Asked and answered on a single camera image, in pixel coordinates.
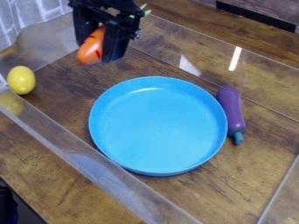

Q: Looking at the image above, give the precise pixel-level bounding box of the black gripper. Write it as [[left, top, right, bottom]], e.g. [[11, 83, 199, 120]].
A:
[[69, 0, 146, 63]]

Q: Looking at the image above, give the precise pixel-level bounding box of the orange toy carrot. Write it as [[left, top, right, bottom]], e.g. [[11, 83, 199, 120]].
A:
[[77, 3, 154, 66]]

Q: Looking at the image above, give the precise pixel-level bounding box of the white grey curtain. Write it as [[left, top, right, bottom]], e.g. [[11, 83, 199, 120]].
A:
[[0, 0, 71, 52]]

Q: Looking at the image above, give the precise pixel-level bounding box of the yellow toy lemon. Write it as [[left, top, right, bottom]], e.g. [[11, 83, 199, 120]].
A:
[[7, 66, 36, 95]]

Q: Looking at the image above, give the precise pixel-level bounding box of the blue round plate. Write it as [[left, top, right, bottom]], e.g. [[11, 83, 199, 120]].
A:
[[89, 76, 229, 176]]

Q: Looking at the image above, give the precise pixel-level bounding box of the black bar in background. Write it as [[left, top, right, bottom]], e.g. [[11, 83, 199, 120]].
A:
[[217, 0, 297, 33]]

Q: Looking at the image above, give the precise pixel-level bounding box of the purple toy eggplant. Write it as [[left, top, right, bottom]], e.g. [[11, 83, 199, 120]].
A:
[[217, 86, 247, 145]]

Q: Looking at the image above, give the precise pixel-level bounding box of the clear acrylic barrier wall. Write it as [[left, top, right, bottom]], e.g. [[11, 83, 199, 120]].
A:
[[0, 0, 299, 224]]

